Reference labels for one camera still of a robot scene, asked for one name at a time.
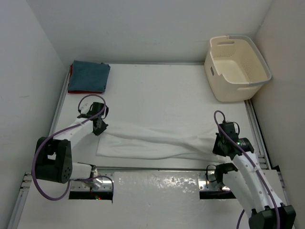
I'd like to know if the white t shirt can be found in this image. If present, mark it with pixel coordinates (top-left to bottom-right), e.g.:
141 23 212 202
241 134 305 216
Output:
96 122 224 163

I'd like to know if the red t shirt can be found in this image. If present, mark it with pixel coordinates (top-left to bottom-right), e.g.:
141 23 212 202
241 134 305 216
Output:
68 64 103 94

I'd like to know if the blue t shirt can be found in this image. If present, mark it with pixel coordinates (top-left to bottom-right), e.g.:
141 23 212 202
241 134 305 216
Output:
69 60 111 92

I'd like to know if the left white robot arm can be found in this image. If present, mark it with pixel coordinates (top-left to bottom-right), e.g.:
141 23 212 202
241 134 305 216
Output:
34 102 109 184

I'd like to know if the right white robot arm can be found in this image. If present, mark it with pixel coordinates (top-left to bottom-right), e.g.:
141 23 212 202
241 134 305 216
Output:
213 121 296 229

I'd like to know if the reflective foil panel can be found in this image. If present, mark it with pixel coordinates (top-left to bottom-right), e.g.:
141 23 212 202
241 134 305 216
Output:
113 171 200 203

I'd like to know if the cream laundry basket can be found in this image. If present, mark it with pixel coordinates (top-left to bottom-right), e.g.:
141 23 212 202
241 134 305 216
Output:
204 35 272 103

